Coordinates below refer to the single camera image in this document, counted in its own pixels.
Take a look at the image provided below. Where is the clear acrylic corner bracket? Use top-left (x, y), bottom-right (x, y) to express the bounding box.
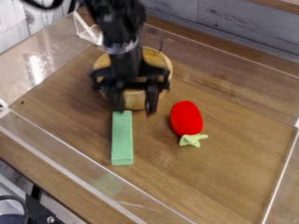
top-left (73, 11), bottom-right (102, 46)

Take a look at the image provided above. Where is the brown wooden bowl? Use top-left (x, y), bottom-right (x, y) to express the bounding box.
top-left (93, 46), bottom-right (173, 110)

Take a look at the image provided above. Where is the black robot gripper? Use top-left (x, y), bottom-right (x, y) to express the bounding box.
top-left (89, 62), bottom-right (171, 115)

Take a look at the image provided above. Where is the green rectangular block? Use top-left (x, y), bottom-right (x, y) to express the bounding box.
top-left (110, 110), bottom-right (133, 165)

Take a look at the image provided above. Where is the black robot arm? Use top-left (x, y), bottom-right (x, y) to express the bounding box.
top-left (84, 0), bottom-right (169, 115)

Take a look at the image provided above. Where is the clear acrylic tray wall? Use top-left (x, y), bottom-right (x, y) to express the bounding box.
top-left (0, 100), bottom-right (195, 224)

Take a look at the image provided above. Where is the black clamp with cable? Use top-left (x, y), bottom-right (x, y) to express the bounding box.
top-left (0, 185), bottom-right (65, 224)

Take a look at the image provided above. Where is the red plush strawberry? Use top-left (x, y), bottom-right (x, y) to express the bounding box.
top-left (169, 101), bottom-right (208, 148)

